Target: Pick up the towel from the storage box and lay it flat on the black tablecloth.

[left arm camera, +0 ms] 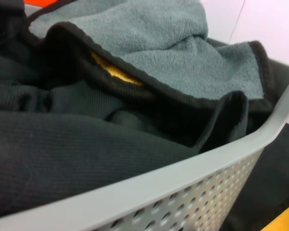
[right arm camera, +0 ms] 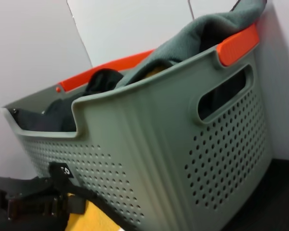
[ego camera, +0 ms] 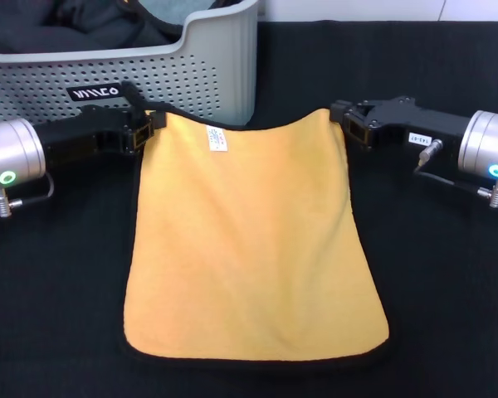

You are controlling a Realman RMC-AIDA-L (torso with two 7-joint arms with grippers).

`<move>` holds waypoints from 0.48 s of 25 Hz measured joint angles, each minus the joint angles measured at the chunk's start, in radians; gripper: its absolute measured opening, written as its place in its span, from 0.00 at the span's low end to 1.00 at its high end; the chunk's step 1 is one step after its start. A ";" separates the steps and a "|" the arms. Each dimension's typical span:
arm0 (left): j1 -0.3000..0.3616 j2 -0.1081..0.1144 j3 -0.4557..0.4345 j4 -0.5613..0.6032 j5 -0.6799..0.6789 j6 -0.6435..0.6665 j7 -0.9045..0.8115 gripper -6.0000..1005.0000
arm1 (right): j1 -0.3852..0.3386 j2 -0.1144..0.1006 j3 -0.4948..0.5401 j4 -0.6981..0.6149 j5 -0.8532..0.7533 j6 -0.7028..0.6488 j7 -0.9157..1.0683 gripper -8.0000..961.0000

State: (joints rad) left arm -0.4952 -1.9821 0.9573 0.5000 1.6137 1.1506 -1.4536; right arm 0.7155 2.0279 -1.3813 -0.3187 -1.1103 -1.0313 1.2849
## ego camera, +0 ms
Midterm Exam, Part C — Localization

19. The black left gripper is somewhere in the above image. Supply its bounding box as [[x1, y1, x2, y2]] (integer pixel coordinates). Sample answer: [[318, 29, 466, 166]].
[[37, 104, 168, 162]]

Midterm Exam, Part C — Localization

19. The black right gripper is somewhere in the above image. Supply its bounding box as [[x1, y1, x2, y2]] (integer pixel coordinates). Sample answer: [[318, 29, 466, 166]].
[[329, 95, 471, 152]]

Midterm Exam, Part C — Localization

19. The yellow towel with black trim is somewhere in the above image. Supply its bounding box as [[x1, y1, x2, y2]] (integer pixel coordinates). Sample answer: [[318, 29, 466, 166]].
[[119, 80, 394, 371]]

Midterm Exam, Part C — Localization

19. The grey perforated plastic storage box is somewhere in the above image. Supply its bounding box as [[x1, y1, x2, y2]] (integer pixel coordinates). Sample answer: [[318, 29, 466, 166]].
[[0, 0, 261, 130]]

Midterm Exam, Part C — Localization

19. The grey towel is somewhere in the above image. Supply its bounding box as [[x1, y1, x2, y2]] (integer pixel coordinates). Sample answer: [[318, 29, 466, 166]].
[[135, 0, 217, 31]]

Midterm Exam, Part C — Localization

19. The black cloth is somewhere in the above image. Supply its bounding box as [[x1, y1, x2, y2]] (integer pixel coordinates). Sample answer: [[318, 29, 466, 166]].
[[0, 0, 179, 55]]

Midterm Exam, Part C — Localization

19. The grey right arm cable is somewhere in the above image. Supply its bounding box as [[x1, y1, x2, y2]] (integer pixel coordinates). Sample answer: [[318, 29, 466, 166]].
[[413, 138, 498, 211]]

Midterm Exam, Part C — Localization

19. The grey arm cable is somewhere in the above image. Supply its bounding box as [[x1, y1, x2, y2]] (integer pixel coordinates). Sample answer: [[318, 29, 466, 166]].
[[413, 138, 498, 211], [0, 171, 56, 220]]

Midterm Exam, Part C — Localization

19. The grey left arm cable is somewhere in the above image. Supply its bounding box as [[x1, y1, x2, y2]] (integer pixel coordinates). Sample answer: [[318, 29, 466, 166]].
[[0, 171, 56, 220]]

